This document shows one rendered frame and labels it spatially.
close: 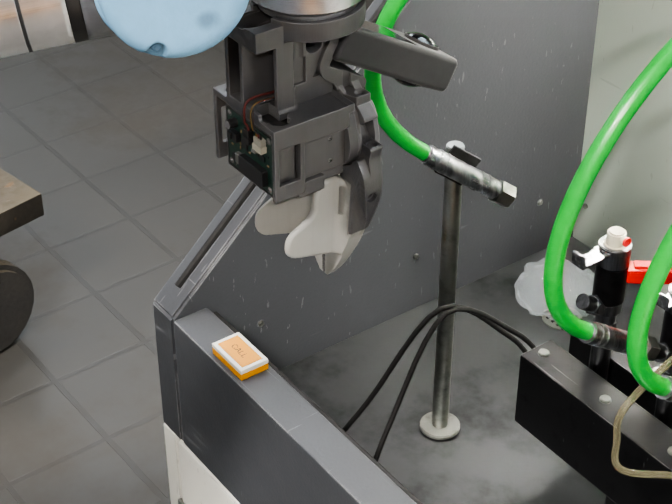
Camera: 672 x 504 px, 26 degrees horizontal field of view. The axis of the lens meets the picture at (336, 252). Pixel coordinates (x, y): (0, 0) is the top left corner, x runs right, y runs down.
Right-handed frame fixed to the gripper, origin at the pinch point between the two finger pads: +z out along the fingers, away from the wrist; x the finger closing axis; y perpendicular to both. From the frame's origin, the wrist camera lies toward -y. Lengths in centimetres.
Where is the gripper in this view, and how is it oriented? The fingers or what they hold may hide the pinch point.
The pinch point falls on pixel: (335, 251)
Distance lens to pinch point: 102.0
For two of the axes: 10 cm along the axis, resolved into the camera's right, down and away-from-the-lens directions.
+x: 5.9, 4.7, -6.6
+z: 0.0, 8.2, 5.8
